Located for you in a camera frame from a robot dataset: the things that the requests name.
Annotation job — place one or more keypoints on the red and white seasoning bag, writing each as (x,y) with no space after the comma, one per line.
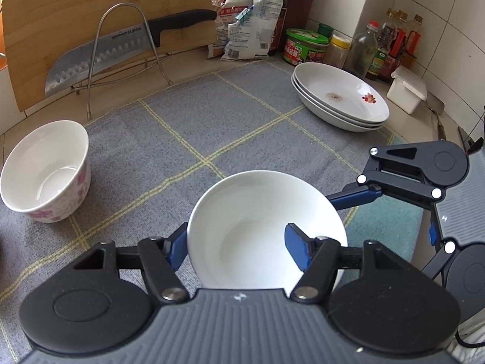
(219,26)

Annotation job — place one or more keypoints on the white bowl with pink flowers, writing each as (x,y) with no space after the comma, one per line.
(45,159)
(246,212)

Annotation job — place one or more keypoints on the clear bottle with red cap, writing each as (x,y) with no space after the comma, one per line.
(360,53)

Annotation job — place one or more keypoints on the dark red knife block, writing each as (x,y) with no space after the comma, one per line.
(299,3)

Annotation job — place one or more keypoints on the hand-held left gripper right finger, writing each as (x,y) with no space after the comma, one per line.
(297,246)

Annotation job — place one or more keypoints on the metal spatula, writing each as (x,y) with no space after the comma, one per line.
(435,105)

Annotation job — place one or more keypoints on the grey and teal checked cloth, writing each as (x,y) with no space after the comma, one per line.
(227,121)

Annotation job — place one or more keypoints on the small green capped jar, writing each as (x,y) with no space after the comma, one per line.
(325,29)

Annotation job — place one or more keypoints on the black and red cooker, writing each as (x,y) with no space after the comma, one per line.
(464,136)

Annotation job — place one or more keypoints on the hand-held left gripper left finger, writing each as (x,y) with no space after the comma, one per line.
(178,246)

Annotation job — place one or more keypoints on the green lidded sauce jar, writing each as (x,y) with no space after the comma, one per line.
(303,51)

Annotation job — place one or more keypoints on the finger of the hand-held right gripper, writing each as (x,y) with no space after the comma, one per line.
(360,195)
(432,233)

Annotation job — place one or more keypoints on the yellow lidded spice jar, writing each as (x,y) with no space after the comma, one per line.
(337,55)

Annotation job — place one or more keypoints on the dark liquid plastic bottle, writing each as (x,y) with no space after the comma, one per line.
(380,57)

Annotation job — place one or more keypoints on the bamboo cutting board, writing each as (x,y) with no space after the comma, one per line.
(75,0)

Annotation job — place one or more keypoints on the white plastic container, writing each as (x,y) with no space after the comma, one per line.
(405,91)

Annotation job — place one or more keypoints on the person's light clothing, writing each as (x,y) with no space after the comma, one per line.
(471,356)

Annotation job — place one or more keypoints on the teal bag clip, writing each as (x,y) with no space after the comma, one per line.
(243,14)

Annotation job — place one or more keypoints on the white stained plate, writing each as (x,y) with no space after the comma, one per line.
(333,79)

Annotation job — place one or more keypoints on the red labelled plastic bottle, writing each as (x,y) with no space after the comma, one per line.
(399,41)

